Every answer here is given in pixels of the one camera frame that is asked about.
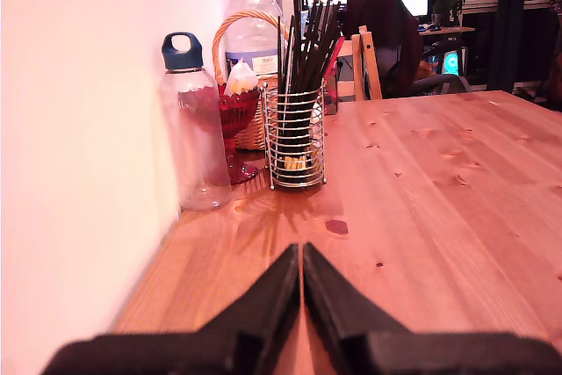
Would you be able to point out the computer tower with lit fan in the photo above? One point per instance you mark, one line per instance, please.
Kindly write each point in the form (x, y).
(452, 63)

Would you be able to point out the red glass goblet bowl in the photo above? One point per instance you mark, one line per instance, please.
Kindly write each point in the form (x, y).
(237, 111)

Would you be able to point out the dark red jacket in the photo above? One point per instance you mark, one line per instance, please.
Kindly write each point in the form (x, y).
(386, 23)

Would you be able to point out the wooden desk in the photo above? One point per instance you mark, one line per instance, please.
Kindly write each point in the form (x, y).
(448, 30)

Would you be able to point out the wooden chair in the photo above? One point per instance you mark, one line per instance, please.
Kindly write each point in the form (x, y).
(366, 67)

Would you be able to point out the dark curtain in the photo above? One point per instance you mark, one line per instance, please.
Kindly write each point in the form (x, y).
(509, 19)

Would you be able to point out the black chopstick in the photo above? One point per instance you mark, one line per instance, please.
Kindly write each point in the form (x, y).
(329, 39)
(291, 41)

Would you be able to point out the white paper packet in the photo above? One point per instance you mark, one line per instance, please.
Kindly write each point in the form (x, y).
(240, 78)

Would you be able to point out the clear bottle with blue cap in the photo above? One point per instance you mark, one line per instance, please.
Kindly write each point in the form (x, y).
(197, 151)

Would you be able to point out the grey office chair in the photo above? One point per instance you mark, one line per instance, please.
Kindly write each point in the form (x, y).
(439, 83)

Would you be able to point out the large clear water bottle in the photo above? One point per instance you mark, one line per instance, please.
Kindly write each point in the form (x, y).
(250, 41)

